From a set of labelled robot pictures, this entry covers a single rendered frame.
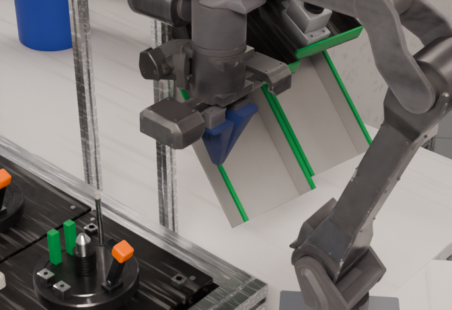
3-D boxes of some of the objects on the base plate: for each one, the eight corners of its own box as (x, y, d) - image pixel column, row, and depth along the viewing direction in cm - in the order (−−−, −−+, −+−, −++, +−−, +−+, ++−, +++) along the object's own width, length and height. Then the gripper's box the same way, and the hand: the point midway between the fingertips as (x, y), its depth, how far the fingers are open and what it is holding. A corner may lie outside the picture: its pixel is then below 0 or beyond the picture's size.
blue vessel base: (103, 35, 221) (94, -81, 207) (49, 58, 211) (36, -61, 197) (58, 16, 230) (47, -96, 216) (4, 37, 220) (-11, -79, 206)
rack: (315, 175, 173) (344, -323, 131) (170, 274, 150) (148, -293, 108) (226, 133, 185) (227, -335, 143) (79, 219, 162) (27, -309, 120)
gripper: (177, 79, 94) (179, 210, 103) (297, 19, 106) (290, 140, 114) (133, 59, 98) (138, 187, 106) (254, 3, 110) (251, 122, 118)
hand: (218, 137), depth 108 cm, fingers closed
